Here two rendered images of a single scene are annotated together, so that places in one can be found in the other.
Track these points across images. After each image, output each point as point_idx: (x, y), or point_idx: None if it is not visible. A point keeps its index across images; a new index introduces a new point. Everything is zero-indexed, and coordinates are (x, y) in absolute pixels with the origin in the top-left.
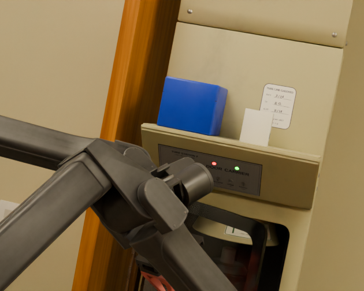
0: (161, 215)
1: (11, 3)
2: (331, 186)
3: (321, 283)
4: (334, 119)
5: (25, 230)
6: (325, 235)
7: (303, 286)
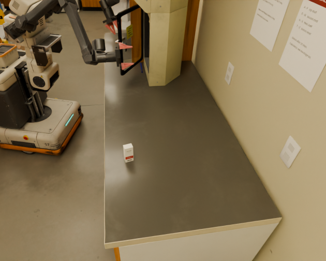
0: (59, 2)
1: None
2: (225, 11)
3: (218, 52)
4: None
5: (43, 2)
6: (221, 32)
7: (216, 52)
